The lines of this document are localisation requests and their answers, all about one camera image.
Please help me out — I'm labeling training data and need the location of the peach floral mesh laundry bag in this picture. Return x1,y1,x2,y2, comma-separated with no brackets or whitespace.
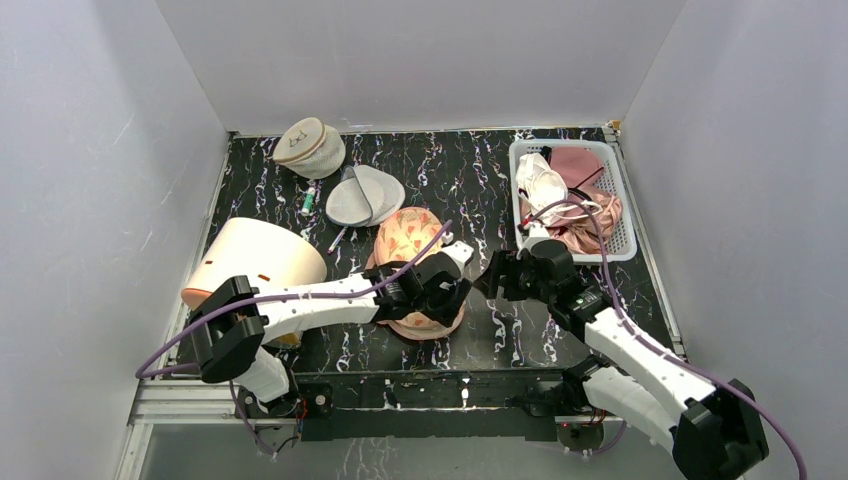
366,207,465,341

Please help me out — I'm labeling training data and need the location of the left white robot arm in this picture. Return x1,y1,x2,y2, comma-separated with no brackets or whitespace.
189,242,474,416

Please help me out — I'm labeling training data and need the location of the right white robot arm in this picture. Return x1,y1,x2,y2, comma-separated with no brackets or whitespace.
474,240,770,479

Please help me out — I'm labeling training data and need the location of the white bra in basket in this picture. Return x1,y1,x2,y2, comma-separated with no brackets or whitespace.
515,152,587,227

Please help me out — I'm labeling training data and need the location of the pink satin garment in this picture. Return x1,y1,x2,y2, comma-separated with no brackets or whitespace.
536,146,623,255

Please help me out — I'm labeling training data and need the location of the white plastic basket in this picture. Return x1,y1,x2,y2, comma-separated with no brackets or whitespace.
509,139,637,264

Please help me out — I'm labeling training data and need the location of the pink pen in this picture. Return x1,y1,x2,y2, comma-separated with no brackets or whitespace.
327,226,348,255

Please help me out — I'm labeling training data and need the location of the small green white tube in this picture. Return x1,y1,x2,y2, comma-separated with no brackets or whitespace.
300,186,317,216

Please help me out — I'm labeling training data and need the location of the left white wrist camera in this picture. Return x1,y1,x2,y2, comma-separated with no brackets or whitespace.
440,232,475,274

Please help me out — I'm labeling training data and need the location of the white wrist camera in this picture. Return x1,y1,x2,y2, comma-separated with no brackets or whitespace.
440,232,475,274
516,221,551,255

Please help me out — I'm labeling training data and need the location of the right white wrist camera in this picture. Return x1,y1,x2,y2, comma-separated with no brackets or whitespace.
516,221,551,255

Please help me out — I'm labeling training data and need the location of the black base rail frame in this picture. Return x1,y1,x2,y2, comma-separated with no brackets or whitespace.
132,367,624,445

